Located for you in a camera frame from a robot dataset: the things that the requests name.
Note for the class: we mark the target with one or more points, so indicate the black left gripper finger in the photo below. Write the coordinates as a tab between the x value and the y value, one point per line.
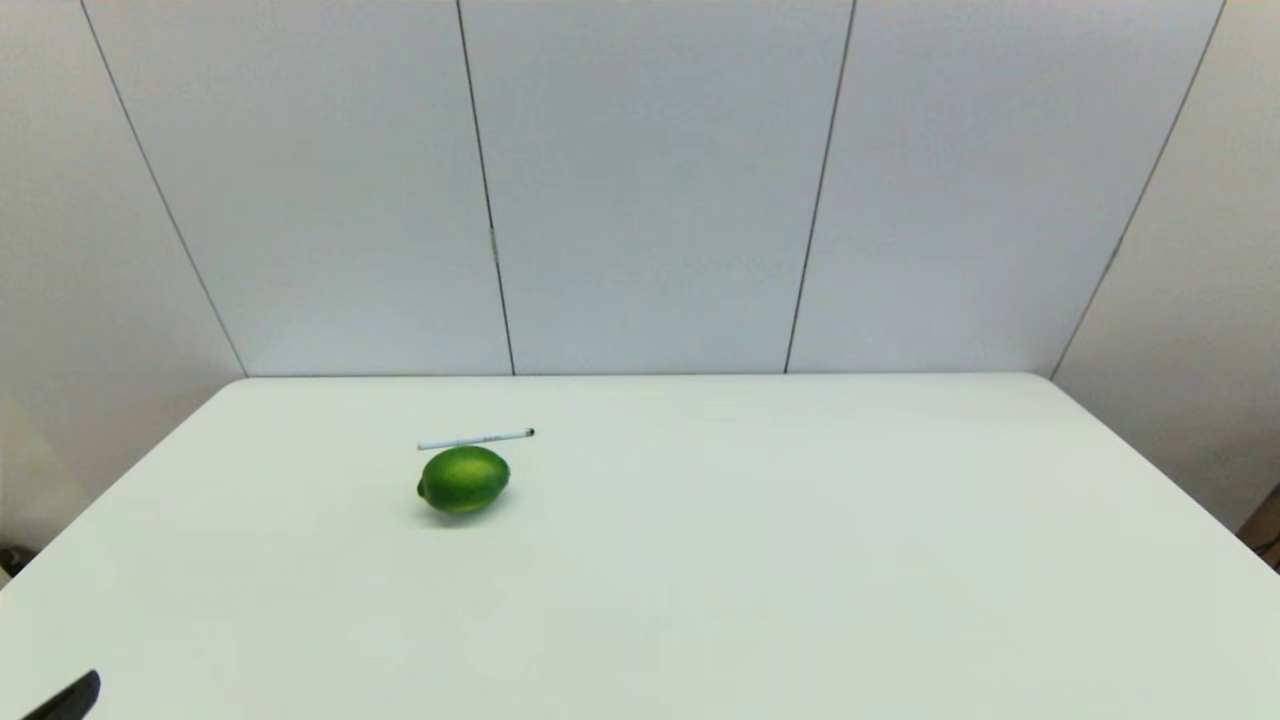
72	702

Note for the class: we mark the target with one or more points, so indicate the white pen with black cap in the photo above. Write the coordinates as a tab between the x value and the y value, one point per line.
480	439

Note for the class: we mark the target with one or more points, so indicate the dark object beside table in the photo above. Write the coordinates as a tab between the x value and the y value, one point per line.
15	558

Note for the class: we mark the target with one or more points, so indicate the green lime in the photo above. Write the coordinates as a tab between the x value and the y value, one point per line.
463	480

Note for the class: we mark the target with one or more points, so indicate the brown wooden furniture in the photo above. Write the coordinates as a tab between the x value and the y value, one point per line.
1266	525

